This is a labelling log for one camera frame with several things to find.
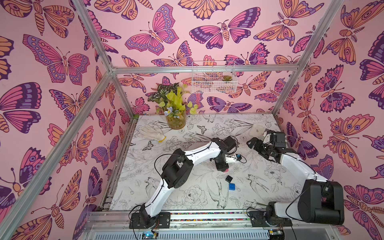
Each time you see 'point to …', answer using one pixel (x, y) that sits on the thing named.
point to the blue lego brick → (232, 186)
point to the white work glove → (152, 132)
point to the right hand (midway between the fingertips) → (254, 144)
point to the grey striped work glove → (257, 131)
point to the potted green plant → (171, 103)
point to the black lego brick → (228, 179)
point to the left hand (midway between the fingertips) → (224, 166)
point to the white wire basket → (217, 77)
